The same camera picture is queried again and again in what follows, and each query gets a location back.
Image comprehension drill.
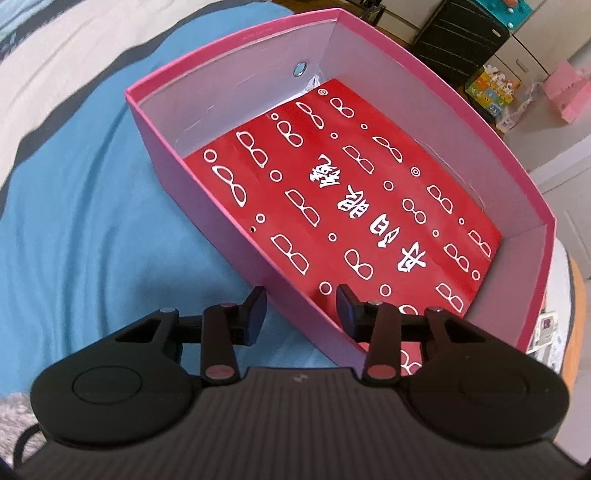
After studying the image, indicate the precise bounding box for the pink cardboard box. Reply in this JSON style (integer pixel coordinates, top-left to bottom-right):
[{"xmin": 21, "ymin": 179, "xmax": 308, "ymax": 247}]
[{"xmin": 125, "ymin": 9, "xmax": 555, "ymax": 368}]

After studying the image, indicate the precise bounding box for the white Qunda remote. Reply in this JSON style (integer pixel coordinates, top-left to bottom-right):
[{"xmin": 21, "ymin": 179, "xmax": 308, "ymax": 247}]
[{"xmin": 526, "ymin": 311, "xmax": 569, "ymax": 373}]

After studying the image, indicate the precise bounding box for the red printed paper bag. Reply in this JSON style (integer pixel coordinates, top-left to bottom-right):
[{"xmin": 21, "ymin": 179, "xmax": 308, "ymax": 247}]
[{"xmin": 182, "ymin": 79, "xmax": 502, "ymax": 368}]

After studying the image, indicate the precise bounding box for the striped bed sheet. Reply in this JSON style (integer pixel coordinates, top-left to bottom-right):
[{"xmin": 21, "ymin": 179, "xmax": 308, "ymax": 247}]
[{"xmin": 1, "ymin": 2, "xmax": 338, "ymax": 396}]

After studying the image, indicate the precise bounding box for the white fluffy blanket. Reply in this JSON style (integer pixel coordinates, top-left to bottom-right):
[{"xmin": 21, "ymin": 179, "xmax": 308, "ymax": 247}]
[{"xmin": 0, "ymin": 393, "xmax": 37, "ymax": 467}]

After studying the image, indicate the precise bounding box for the colourful gift bag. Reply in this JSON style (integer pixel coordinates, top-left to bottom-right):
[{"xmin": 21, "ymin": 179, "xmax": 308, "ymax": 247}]
[{"xmin": 465, "ymin": 64, "xmax": 521, "ymax": 118}]

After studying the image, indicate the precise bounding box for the white plastic bag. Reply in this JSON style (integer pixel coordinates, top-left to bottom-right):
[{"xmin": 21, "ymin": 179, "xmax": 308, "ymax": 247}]
[{"xmin": 496, "ymin": 82, "xmax": 543, "ymax": 134}]

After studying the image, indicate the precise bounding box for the black suitcase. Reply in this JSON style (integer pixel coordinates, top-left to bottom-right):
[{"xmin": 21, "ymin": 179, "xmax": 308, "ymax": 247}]
[{"xmin": 410, "ymin": 0, "xmax": 510, "ymax": 88}]

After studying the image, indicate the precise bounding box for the pink hanging bag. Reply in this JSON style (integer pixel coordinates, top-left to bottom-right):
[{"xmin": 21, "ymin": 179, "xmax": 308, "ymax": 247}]
[{"xmin": 543, "ymin": 61, "xmax": 590, "ymax": 123}]

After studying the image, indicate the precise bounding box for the teal tote bag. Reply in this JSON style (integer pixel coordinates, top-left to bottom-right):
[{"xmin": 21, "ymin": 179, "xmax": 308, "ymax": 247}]
[{"xmin": 477, "ymin": 0, "xmax": 533, "ymax": 31}]

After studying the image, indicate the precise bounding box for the beige wardrobe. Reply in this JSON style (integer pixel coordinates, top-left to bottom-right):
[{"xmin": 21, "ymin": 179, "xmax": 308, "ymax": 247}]
[{"xmin": 380, "ymin": 1, "xmax": 590, "ymax": 74}]

